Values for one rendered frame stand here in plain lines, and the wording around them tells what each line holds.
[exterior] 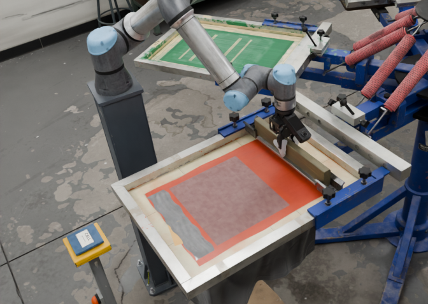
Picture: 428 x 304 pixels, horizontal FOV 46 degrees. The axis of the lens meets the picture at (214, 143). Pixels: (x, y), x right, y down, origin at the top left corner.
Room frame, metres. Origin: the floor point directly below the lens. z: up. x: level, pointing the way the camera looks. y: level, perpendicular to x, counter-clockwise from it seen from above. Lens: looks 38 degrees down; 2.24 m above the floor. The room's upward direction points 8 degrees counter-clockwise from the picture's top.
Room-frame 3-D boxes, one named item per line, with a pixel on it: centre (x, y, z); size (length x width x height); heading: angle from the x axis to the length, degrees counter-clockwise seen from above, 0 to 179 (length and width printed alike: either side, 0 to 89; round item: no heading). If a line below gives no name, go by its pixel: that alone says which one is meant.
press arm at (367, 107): (1.60, -0.58, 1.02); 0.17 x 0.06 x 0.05; 117
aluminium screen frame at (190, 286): (1.34, -0.08, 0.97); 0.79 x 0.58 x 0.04; 117
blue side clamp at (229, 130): (1.70, -0.17, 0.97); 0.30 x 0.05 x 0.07; 117
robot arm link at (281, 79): (1.46, -0.26, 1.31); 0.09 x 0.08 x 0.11; 53
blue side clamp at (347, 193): (1.20, -0.42, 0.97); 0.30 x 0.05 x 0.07; 117
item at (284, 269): (1.13, -0.12, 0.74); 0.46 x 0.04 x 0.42; 117
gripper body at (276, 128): (1.47, -0.26, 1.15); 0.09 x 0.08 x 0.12; 27
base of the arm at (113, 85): (1.78, 0.36, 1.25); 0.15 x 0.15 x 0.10
